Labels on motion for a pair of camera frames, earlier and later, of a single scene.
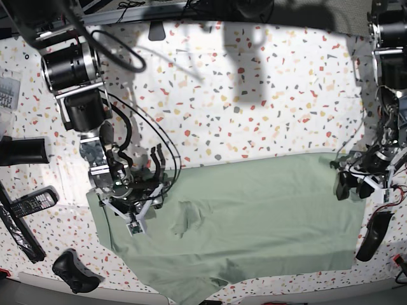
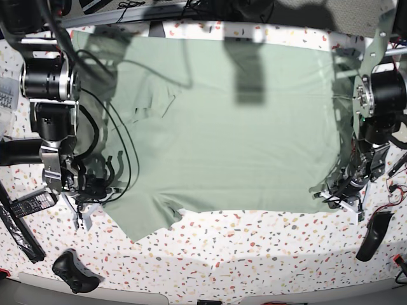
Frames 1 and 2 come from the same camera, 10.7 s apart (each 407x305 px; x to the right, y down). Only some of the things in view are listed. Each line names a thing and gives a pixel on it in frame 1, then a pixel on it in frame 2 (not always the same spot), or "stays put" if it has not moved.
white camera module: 135,227 → 77,218
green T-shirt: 226,222 → 169,126
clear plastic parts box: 9,93 stays put
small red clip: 398,259 stays put
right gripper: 377,162 → 344,191
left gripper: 130,198 → 85,187
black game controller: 72,269 stays put
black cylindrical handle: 14,151 stays put
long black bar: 20,229 stays put
